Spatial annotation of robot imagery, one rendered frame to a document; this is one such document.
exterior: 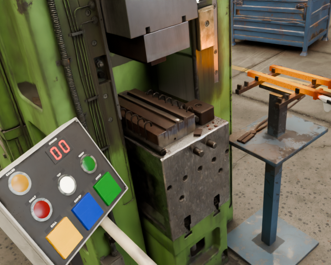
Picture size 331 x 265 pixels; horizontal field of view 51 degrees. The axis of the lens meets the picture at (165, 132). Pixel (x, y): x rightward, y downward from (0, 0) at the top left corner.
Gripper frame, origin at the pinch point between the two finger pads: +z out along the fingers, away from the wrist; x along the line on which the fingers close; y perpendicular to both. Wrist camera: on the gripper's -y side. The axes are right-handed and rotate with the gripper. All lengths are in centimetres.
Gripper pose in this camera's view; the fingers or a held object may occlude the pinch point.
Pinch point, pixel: (323, 94)
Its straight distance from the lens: 151.3
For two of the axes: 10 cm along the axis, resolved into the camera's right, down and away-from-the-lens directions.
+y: 1.0, 8.5, 5.1
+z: -6.0, -3.6, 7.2
